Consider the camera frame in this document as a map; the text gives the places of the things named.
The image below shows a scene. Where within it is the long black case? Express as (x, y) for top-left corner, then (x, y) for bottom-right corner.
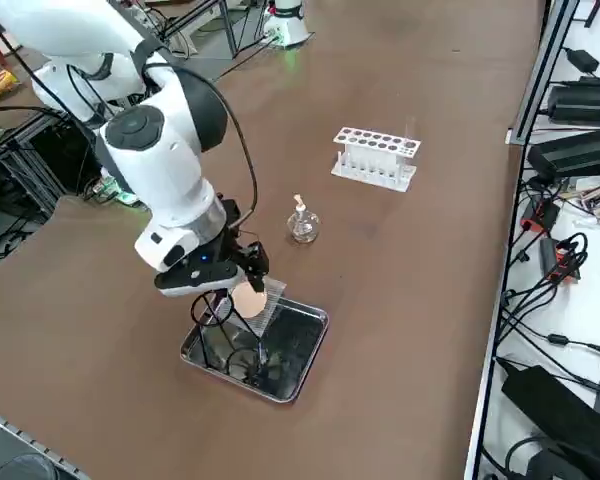
(526, 127), (600, 182)
(546, 77), (600, 127)

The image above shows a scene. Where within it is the black bag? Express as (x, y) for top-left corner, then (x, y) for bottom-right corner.
(499, 364), (600, 480)

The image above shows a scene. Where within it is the red black power strip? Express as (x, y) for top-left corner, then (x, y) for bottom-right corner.
(538, 236), (587, 285)
(521, 198), (561, 232)

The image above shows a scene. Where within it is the steel tray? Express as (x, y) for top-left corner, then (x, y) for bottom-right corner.
(179, 297), (330, 405)

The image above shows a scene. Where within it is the dark wrist camera box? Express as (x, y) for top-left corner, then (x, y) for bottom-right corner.
(153, 257), (242, 300)

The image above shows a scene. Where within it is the black tripod stand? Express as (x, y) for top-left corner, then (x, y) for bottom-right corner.
(189, 290), (274, 386)

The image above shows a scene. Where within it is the black power adapter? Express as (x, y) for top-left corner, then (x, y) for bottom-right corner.
(563, 47), (600, 75)

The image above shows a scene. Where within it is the thick aluminium frame post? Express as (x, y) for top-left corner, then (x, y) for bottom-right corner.
(507, 0), (581, 147)

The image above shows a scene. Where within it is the white test tube rack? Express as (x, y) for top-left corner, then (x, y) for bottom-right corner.
(329, 125), (424, 194)

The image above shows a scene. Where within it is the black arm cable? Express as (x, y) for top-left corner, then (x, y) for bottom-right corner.
(142, 42), (259, 236)

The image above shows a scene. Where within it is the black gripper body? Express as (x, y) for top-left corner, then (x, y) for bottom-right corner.
(214, 198), (270, 279)

